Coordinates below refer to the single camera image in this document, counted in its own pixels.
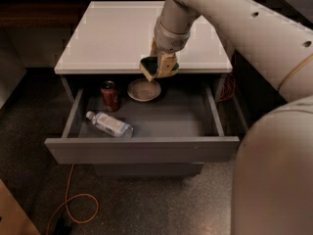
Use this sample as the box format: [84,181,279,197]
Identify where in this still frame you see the grey drawer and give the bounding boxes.
[94,163,203,177]
[45,74,239,165]

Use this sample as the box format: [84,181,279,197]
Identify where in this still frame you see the cardboard box corner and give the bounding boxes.
[0,179,40,235]

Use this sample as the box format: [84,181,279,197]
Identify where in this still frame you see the orange cable behind cabinet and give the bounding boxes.
[217,0,313,104]

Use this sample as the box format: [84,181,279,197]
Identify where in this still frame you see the green yellow sponge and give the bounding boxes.
[139,56,180,83]

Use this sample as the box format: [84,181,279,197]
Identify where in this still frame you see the orange cable on floor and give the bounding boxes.
[45,164,100,235]

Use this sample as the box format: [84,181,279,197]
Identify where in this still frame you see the black plug on floor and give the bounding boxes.
[53,218,71,235]

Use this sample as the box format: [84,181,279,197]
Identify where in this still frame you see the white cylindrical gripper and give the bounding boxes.
[150,17,190,78]

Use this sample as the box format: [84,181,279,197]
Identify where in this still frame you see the beige ceramic bowl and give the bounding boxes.
[127,78,161,102]

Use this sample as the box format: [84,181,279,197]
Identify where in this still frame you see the grey bottom drawer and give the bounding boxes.
[94,163,203,177]

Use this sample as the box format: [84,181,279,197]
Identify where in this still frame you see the grey top drawer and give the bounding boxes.
[45,74,239,165]

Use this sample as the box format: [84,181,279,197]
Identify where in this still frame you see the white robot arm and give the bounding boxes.
[153,0,313,235]

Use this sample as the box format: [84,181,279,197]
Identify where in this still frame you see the dark wooden shelf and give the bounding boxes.
[0,0,163,28]

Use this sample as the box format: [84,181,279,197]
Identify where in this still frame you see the clear plastic water bottle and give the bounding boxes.
[86,111,133,138]

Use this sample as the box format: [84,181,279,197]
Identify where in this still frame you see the grey drawer cabinet white top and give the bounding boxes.
[54,0,234,178]

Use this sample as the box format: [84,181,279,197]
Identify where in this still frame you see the red soda can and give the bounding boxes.
[101,80,120,112]

